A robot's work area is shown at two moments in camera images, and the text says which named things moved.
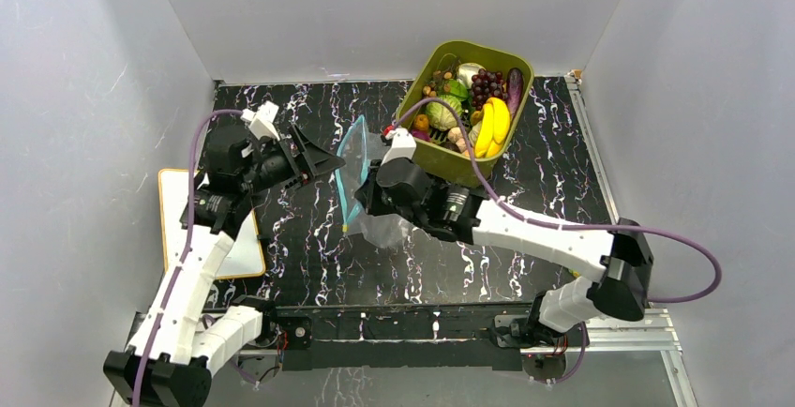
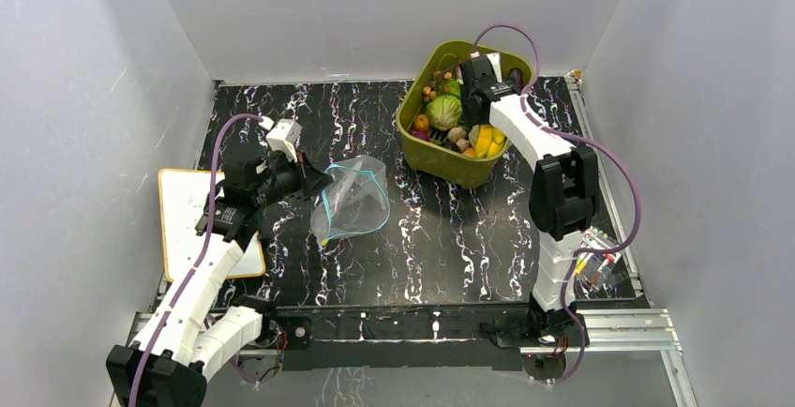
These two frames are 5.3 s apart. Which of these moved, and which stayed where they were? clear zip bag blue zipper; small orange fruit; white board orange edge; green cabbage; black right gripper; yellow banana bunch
Moved: black right gripper; clear zip bag blue zipper
Stayed: green cabbage; small orange fruit; white board orange edge; yellow banana bunch
